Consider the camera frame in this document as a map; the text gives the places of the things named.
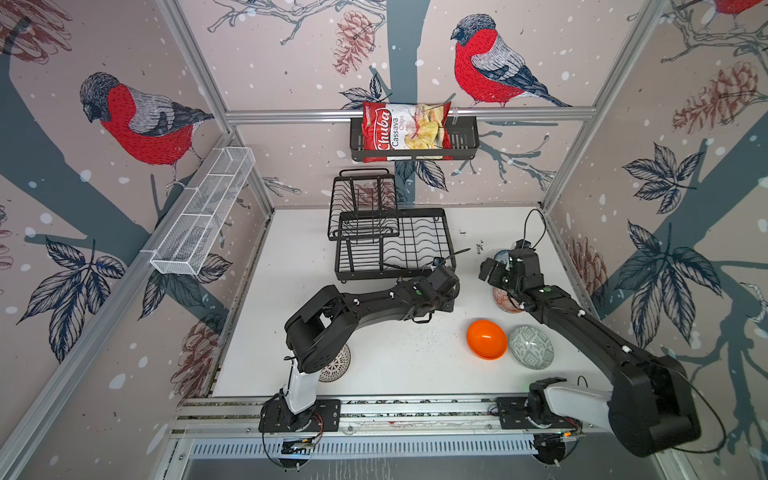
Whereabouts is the red cassava chips bag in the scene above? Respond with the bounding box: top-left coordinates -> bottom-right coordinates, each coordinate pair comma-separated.
362,102 -> 451,153

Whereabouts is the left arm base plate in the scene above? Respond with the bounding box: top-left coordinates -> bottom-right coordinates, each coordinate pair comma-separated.
258,396 -> 341,433

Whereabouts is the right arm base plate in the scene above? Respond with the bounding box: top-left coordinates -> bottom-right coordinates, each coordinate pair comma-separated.
490,396 -> 582,431

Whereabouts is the blue floral ceramic bowl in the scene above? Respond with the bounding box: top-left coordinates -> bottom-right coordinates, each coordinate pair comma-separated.
493,250 -> 514,270

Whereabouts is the aluminium mounting rail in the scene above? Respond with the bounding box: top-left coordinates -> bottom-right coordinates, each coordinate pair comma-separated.
169,394 -> 609,438

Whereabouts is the grey green patterned bowl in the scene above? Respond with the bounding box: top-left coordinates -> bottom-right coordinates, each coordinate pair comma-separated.
508,325 -> 555,370

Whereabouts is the black wire dish rack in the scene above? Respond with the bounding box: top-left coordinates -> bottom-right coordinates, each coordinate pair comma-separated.
327,168 -> 456,283

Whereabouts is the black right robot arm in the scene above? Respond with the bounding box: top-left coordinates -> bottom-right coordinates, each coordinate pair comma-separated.
479,246 -> 701,457

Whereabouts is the white maroon patterned bowl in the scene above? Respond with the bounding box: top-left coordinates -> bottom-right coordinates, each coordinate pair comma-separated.
319,345 -> 351,383

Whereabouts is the red and blue patterned bowl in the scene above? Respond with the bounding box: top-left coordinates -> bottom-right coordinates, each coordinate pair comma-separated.
492,288 -> 522,314

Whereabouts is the orange plastic bowl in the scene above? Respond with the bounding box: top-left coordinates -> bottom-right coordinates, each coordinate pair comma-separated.
466,319 -> 508,361

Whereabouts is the black wall shelf basket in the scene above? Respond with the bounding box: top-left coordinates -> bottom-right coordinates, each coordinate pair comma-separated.
350,116 -> 479,163

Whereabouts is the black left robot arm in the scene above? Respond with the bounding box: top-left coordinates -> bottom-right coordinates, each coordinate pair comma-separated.
278,264 -> 460,416

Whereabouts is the white wire wall basket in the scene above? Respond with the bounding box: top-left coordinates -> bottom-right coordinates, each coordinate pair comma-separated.
150,146 -> 255,276

